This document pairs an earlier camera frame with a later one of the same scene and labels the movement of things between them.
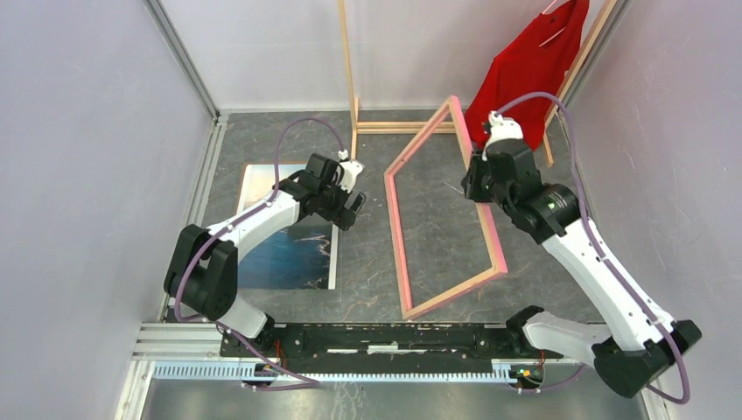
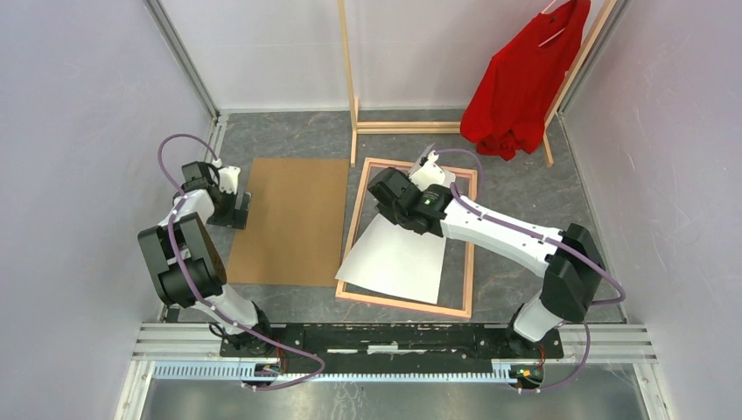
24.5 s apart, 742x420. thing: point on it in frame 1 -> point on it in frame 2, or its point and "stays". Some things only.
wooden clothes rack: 552,115 stays
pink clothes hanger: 546,10 stays
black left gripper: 341,216 -> 234,219
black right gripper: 469,182 -> 388,211
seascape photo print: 302,256 -> 398,261
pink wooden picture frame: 497,260 -> 339,294
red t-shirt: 535,61 stays
